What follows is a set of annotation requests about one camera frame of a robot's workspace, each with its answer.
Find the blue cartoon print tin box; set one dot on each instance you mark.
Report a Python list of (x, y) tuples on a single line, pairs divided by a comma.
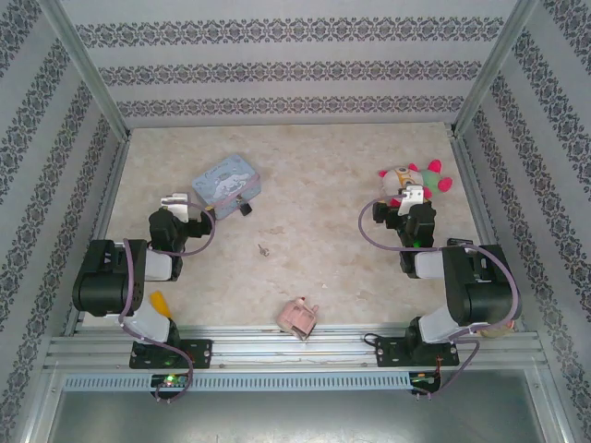
[(221, 184)]

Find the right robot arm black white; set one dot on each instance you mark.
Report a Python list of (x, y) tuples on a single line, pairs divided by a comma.
[(485, 295)]

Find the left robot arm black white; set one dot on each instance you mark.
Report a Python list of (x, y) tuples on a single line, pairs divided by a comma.
[(101, 277)]

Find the plush doll with pink limbs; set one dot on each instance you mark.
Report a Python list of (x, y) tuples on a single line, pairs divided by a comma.
[(434, 180)]

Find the yellow plastic object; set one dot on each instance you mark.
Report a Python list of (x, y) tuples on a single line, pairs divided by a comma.
[(161, 304)]

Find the round tin with red lid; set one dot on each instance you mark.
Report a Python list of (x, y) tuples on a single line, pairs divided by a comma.
[(496, 328)]

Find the pink toy house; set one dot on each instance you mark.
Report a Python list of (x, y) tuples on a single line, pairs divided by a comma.
[(297, 318)]

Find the circuit board with green light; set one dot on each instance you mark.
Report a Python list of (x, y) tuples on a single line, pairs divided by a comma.
[(168, 380)]

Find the grey metal panel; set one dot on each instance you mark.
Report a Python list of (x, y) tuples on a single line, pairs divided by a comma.
[(295, 415)]

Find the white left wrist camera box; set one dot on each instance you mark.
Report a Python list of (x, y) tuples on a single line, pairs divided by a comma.
[(177, 207)]

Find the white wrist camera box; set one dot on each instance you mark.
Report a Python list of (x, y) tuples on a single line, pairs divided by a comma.
[(413, 196), (177, 207)]

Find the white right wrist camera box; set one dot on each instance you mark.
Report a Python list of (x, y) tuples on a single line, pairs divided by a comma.
[(413, 196)]

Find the aluminium table side rail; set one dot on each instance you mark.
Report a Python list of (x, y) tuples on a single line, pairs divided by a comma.
[(472, 184), (108, 198)]

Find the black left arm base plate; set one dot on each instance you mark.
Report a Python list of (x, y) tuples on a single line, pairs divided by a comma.
[(198, 353)]

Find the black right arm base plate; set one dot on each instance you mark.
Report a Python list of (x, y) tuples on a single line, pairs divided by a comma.
[(392, 353)]

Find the aluminium mounting rail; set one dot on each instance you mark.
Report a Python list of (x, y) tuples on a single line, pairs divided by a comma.
[(295, 348)]

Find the aluminium frame upright post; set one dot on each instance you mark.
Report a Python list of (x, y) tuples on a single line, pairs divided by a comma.
[(496, 64), (83, 64)]

